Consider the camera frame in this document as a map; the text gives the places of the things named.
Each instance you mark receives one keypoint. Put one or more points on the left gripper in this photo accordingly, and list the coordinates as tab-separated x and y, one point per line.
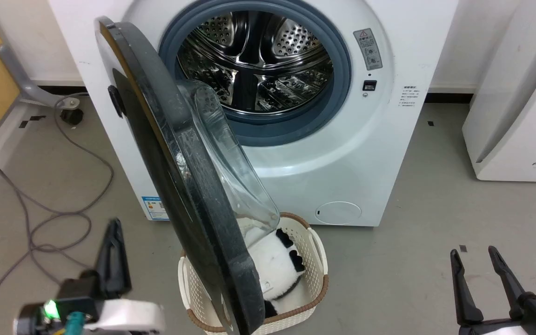
110	315

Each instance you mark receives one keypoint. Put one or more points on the black round washing machine door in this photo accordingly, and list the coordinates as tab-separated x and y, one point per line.
165	186

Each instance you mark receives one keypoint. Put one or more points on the white front-load washing machine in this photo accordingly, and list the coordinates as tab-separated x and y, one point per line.
389	139

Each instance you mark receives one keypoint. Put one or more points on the black door latch socket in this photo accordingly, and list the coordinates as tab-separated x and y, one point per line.
369	85

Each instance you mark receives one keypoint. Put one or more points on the grey rubber door gasket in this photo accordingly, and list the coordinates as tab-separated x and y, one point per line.
341	93

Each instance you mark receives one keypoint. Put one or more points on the blue energy label sticker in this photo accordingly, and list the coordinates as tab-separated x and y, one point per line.
155	208

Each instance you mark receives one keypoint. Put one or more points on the black caster wheel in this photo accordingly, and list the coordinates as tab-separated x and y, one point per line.
71	116

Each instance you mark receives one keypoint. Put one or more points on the white appliance cabinet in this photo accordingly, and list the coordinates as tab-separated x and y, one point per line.
519	130

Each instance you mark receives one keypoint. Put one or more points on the black and white panda plush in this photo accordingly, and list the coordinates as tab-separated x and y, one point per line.
272	265

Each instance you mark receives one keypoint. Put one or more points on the round white filter cover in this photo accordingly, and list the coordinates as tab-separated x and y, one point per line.
338	213

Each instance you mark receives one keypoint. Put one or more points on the cream plastic laundry basket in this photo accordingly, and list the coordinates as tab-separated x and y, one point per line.
313	260

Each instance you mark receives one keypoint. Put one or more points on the grey metal stand leg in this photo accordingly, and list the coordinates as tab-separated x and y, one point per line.
26	86

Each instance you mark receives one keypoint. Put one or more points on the stainless steel washer drum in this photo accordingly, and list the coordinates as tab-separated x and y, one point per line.
258	46

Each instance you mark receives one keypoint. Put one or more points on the grey warning sticker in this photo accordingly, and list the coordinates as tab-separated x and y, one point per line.
368	49

